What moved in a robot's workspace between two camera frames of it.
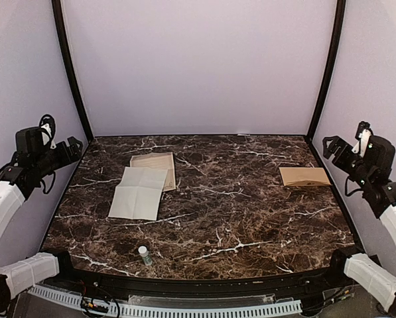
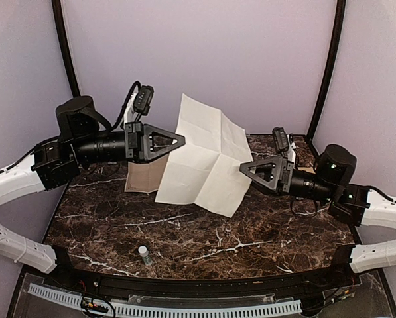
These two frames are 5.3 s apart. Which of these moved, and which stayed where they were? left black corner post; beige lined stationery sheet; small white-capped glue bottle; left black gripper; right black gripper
Moved: right black gripper; left black gripper; beige lined stationery sheet
Stayed: small white-capped glue bottle; left black corner post
